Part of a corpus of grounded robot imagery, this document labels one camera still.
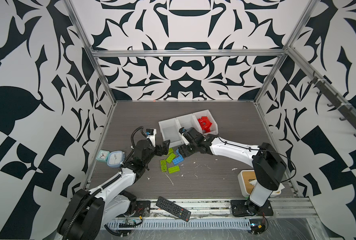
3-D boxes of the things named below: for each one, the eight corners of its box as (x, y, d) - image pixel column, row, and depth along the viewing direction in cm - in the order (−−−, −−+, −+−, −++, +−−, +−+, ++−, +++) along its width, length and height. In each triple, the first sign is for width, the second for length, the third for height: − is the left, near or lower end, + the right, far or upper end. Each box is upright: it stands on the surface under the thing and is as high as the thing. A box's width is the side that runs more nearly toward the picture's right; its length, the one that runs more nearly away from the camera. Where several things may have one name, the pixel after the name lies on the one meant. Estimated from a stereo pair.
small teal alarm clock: (99, 163, 93) (95, 160, 89) (102, 153, 97) (99, 150, 93) (109, 163, 93) (106, 160, 89) (112, 153, 97) (110, 150, 93)
